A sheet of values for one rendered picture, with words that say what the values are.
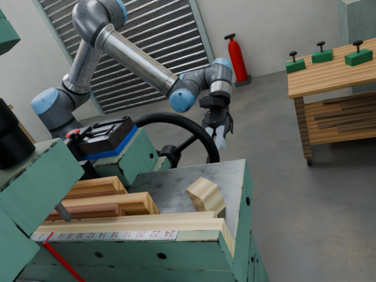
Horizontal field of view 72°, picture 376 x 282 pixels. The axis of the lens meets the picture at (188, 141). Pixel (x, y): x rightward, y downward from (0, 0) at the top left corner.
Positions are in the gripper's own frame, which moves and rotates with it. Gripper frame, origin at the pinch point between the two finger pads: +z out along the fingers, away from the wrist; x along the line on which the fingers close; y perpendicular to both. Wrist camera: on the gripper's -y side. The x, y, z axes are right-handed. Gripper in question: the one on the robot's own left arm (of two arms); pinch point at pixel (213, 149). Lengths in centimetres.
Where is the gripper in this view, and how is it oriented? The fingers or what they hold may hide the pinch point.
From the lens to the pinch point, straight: 77.1
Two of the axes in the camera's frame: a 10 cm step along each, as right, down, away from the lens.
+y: 4.1, 4.5, 7.9
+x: -9.0, 1.0, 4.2
